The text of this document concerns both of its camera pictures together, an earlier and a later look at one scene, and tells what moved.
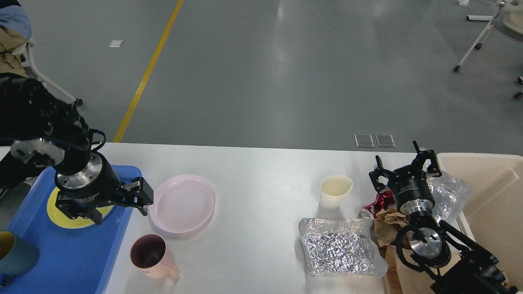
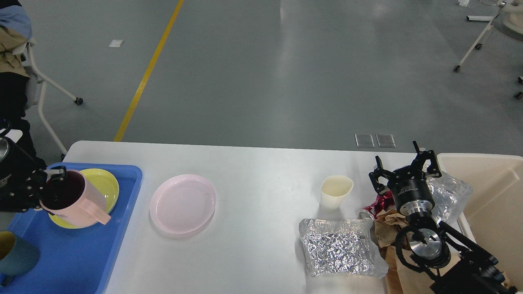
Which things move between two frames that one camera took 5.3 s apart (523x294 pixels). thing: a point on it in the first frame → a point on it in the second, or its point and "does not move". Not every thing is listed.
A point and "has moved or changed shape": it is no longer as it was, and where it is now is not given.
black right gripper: (411, 191) does not move
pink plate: (182, 203) does not move
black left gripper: (97, 184) → (22, 186)
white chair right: (519, 94) does not move
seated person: (15, 29) does not move
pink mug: (148, 253) has moved or changed shape
